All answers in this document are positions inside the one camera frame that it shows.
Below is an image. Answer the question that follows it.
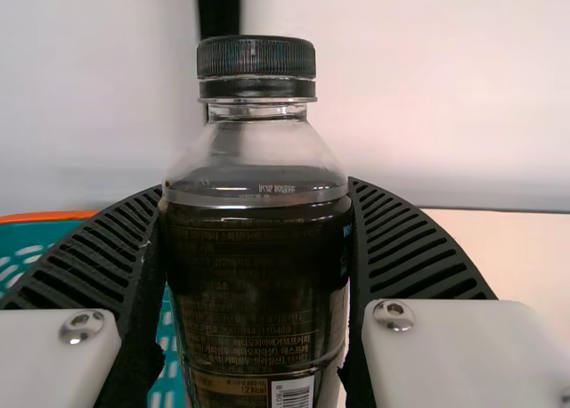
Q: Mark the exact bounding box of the dark coffee bottle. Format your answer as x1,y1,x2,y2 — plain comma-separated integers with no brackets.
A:
160,36,355,408

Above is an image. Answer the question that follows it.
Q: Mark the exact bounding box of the black post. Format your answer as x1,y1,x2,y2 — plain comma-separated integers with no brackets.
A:
198,0,242,42

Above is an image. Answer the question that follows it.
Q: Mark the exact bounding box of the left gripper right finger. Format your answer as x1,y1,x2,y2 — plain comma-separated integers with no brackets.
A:
336,175,570,408

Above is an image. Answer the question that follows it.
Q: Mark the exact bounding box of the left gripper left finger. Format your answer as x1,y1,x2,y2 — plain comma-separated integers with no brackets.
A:
0,185,173,408

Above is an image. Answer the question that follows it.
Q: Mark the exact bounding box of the teal shopping basket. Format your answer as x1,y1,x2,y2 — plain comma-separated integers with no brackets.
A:
0,209,195,408

